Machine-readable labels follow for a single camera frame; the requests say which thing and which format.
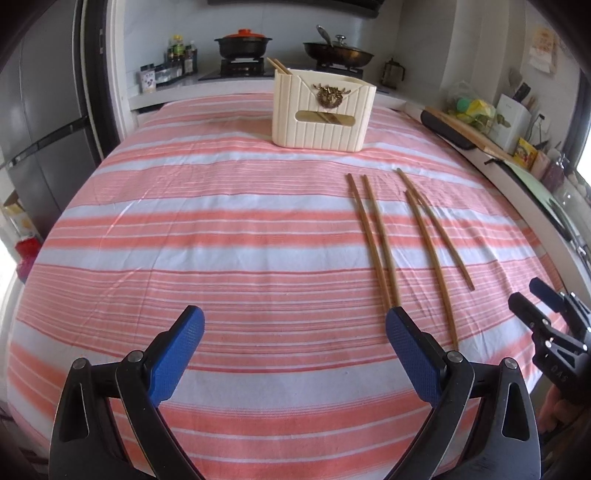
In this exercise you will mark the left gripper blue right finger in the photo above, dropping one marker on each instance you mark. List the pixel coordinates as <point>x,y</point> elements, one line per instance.
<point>421,359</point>

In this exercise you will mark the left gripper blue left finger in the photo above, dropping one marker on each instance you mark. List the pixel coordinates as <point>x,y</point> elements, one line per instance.
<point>170,352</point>

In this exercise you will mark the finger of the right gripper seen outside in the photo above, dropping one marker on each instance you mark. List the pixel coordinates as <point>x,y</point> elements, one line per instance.
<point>528,313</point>

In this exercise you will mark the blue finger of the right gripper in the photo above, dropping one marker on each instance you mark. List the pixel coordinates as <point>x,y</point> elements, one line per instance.
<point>553,299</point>

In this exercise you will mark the wooden chopstick four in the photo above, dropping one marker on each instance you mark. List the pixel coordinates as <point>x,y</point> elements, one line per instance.
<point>396,299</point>

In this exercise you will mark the wooden chopstick three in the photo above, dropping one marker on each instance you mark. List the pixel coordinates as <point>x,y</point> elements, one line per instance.
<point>374,254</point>

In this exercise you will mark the wooden chopstick six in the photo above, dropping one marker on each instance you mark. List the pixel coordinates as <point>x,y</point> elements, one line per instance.
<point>439,227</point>

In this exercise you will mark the wooden chopstick one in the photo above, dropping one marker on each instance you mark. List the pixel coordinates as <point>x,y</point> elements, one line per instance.
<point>278,66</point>

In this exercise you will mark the person's right hand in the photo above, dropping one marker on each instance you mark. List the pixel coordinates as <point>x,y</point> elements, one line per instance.
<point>556,411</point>

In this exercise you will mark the green cutting board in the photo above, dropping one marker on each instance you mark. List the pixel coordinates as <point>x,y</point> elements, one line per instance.
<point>543,199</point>

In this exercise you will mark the pink white striped tablecloth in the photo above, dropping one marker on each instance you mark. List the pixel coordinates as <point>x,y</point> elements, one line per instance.
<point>294,377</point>

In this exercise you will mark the wooden cutting board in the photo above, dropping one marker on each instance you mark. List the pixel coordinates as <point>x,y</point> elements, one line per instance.
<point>470,133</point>

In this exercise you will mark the white knife block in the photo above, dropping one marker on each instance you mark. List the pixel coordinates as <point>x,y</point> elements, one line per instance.
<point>512,119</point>

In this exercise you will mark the black tray under board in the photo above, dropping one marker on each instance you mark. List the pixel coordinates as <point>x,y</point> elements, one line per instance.
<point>447,132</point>

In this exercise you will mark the plastic bag with sponges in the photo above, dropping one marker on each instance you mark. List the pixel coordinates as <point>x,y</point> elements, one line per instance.
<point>466,105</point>

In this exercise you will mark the grey double door refrigerator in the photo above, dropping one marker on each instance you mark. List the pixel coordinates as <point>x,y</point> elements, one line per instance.
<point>46,136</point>

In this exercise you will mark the cream ribbed utensil holder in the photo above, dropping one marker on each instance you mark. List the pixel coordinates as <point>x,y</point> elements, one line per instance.
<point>321,111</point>

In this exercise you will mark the glass french press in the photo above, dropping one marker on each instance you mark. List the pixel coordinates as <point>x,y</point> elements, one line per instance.
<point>393,74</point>

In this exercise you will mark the spice jar rack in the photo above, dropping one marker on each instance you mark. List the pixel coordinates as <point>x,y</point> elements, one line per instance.
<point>153,76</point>

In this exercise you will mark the black gas cooktop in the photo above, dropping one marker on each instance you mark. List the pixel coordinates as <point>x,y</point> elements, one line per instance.
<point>260,68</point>

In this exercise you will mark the sauce bottles group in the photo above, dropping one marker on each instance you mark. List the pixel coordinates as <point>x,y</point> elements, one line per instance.
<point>182,55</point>

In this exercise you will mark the dark wok glass lid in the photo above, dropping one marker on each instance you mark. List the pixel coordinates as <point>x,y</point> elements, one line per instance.
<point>334,51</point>

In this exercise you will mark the black casserole red lid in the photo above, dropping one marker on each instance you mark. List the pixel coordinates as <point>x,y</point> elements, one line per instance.
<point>243,44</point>

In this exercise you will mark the hanging wall calendar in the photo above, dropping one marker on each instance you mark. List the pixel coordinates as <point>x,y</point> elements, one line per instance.
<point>542,52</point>

